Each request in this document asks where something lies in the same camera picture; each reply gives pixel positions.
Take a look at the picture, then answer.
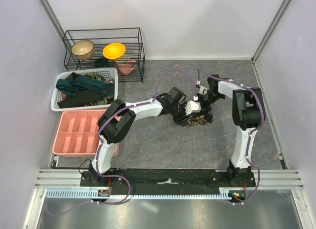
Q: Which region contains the black wire rack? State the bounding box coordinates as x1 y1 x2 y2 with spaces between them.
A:
62 27 146 83

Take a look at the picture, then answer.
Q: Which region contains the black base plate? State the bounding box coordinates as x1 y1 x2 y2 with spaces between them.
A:
80 168 251 194

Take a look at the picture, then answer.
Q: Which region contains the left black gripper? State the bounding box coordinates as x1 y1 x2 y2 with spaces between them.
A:
169 102 192 126

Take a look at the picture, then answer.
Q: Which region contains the pink divided tray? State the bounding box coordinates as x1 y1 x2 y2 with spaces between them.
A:
52 109 106 157

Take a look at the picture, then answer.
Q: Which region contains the brown floral tie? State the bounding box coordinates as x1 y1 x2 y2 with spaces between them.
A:
180 112 215 127

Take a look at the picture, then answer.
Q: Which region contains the white perforated basket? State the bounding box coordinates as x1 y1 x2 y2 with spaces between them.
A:
51 68 118 112

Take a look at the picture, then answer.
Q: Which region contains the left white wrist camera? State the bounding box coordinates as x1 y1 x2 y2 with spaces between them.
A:
185 96 201 115

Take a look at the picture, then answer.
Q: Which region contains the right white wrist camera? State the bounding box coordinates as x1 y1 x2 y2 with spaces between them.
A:
196 80 208 95

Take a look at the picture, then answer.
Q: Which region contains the beige bowl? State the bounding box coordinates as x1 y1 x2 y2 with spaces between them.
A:
72 40 95 60

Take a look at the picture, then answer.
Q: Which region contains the dark green bowl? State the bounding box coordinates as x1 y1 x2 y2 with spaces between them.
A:
94 57 110 68

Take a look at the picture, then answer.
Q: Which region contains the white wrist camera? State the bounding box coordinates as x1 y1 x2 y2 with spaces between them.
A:
185 96 201 115
196 80 208 95

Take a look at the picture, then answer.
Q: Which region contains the orange bowl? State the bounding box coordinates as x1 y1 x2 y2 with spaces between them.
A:
102 42 126 60

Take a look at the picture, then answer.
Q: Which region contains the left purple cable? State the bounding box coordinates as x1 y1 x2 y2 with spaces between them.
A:
45 69 198 217

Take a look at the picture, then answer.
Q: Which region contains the aluminium rail frame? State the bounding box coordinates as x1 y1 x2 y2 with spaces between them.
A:
23 161 314 229

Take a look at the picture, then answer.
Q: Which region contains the green floral tie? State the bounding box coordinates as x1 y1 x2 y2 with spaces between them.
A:
85 72 104 82

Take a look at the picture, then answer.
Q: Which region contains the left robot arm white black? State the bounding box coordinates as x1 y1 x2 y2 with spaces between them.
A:
85 87 196 187

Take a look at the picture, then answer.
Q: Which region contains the teal tie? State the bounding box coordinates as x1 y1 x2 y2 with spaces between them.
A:
55 73 115 96

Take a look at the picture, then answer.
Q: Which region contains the light blue cable duct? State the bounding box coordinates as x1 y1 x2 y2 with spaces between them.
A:
46 189 245 200

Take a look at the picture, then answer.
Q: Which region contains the black tie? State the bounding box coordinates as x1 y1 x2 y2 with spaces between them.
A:
57 89 103 108

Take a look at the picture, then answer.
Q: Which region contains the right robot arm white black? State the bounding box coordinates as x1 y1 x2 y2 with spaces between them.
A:
196 75 266 187

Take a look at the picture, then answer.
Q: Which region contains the pink mug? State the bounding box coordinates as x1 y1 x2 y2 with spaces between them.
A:
117 60 138 76

